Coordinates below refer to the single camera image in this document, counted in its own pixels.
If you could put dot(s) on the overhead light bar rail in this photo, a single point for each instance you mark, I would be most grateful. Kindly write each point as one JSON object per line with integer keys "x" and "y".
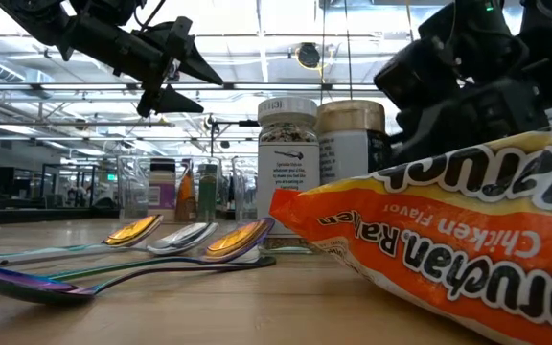
{"x": 228, "y": 86}

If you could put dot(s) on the green exit sign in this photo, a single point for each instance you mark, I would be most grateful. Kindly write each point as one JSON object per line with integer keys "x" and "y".
{"x": 111, "y": 177}

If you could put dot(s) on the orange chicken ramen pack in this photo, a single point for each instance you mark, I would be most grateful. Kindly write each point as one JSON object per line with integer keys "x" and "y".
{"x": 448, "y": 239}

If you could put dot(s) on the tan lid seasoning jar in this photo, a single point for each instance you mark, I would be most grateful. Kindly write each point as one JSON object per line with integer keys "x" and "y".
{"x": 348, "y": 153}

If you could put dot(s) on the rainbow spoon purple bowl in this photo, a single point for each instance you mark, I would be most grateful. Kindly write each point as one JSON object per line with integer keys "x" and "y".
{"x": 27, "y": 287}

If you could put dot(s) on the black table rig frame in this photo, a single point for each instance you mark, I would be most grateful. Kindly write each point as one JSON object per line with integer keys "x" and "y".
{"x": 41, "y": 215}

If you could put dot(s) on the grey overhead beam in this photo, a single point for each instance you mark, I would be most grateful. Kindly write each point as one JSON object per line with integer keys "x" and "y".
{"x": 65, "y": 123}

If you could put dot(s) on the black lid purple label jar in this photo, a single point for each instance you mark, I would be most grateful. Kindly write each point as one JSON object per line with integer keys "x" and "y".
{"x": 162, "y": 196}

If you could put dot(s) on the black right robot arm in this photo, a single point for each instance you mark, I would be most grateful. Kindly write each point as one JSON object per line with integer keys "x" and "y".
{"x": 487, "y": 43}

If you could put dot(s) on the brown orange snack pouch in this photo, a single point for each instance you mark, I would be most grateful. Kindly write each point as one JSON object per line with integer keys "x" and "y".
{"x": 186, "y": 196}

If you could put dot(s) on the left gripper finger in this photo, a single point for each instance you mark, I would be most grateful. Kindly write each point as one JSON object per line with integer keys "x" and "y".
{"x": 175, "y": 101}
{"x": 199, "y": 67}

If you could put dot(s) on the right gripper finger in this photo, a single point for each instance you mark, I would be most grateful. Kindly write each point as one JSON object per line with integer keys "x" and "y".
{"x": 424, "y": 134}

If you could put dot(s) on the green lid spice jar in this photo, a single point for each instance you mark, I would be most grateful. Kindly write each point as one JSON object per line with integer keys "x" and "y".
{"x": 207, "y": 196}

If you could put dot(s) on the white lid seasoning jar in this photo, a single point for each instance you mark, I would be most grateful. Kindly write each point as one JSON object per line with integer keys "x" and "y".
{"x": 288, "y": 163}

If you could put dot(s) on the black round ceiling fixture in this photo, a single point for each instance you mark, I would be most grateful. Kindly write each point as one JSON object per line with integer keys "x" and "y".
{"x": 209, "y": 122}

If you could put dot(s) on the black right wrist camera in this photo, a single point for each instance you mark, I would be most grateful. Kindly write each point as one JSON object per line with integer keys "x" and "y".
{"x": 410, "y": 76}

